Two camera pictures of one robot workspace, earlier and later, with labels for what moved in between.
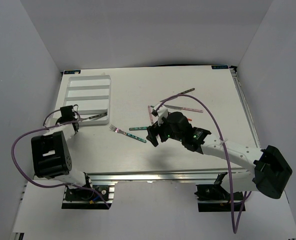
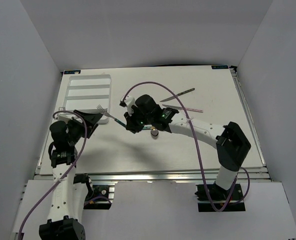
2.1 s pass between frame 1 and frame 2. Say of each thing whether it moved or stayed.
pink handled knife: stayed
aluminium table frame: stayed
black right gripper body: moved
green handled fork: moved
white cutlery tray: stayed
